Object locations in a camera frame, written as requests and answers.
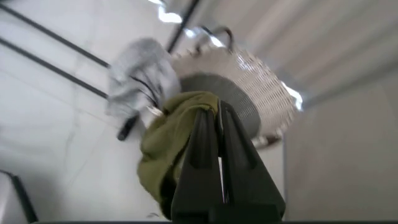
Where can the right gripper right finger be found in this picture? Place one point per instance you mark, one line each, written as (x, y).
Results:
(248, 186)

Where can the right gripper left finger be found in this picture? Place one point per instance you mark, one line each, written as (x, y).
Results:
(199, 186)

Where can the green long-sleeved shirt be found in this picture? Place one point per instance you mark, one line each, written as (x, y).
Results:
(161, 140)

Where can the pale grey shorts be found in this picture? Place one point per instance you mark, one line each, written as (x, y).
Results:
(136, 71)

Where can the black clothes rack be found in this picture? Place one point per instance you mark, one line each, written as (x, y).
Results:
(127, 128)

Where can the white laundry basket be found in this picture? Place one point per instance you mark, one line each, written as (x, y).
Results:
(264, 93)

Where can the white curtain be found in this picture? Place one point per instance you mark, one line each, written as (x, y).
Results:
(311, 31)

